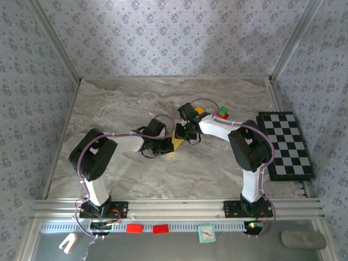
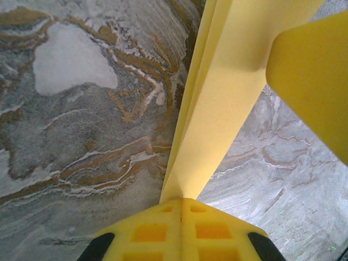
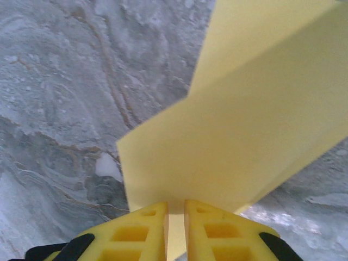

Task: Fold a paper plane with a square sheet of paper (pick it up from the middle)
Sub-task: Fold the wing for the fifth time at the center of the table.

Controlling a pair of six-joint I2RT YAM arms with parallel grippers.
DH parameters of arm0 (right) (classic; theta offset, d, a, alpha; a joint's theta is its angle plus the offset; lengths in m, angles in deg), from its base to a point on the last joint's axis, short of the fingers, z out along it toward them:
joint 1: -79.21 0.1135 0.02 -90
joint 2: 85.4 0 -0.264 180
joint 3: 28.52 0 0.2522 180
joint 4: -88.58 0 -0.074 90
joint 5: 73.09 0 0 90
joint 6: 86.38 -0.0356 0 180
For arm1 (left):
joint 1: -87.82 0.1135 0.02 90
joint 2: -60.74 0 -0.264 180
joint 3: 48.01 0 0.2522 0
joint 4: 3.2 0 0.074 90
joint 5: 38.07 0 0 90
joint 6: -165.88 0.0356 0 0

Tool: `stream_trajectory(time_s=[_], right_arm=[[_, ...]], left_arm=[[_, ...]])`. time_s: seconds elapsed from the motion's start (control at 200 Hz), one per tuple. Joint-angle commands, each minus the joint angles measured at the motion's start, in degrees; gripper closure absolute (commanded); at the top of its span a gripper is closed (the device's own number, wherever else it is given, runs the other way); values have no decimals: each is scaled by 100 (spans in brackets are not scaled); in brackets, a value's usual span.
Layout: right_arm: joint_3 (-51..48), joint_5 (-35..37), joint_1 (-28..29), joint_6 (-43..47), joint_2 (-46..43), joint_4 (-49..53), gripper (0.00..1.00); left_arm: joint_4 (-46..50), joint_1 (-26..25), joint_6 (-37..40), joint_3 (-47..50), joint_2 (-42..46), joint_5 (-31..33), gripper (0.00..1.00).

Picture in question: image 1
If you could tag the circuit board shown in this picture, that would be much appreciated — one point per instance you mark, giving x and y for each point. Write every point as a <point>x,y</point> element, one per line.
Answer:
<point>253,225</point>
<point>102,225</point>

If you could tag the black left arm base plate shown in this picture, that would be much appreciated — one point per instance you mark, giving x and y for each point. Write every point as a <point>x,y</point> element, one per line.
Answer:
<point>119,209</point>

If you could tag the white plastic clip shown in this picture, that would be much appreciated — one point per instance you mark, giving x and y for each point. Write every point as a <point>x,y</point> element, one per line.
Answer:
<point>71,240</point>

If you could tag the red toy block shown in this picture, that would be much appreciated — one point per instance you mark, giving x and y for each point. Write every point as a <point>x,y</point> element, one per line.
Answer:
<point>225,117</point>

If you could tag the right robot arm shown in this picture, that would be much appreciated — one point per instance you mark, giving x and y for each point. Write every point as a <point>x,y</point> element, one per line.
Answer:
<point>250,185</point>

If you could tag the red flat brick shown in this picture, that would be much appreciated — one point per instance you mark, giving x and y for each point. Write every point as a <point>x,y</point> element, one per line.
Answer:
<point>160,229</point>
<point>134,228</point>

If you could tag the black white chessboard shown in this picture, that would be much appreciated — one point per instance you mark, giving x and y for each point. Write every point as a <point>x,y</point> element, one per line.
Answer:
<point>288,146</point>

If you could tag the small mint clock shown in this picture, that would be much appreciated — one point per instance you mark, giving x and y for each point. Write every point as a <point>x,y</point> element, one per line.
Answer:
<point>206,233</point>

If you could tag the aluminium frame post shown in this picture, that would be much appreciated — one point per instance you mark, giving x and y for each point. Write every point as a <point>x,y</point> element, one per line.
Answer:
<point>55,40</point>
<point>294,40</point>

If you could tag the left circuit board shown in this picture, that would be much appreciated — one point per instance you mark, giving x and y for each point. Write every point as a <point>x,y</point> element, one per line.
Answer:
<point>102,225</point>

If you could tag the right circuit board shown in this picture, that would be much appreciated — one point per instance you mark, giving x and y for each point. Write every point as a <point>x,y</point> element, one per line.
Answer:
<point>253,225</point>

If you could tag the green toy block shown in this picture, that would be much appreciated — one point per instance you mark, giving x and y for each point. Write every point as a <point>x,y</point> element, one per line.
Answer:
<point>223,110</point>

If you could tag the grey metal shelf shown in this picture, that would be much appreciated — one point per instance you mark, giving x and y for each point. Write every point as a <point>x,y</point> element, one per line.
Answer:
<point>163,250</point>

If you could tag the yellow toy block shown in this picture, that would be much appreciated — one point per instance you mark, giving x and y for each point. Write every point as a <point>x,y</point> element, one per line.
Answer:
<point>200,110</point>

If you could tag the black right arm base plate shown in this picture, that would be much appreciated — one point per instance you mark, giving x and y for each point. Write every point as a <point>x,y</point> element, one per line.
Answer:
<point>231,209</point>

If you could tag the grey stone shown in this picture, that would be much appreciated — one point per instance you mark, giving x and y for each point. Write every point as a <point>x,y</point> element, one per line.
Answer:
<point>303,239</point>

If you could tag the aluminium mounting rail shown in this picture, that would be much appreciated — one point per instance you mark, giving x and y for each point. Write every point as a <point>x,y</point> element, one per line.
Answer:
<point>176,208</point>

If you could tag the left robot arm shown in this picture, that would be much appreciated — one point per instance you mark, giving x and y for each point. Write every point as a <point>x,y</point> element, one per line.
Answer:
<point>96,190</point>

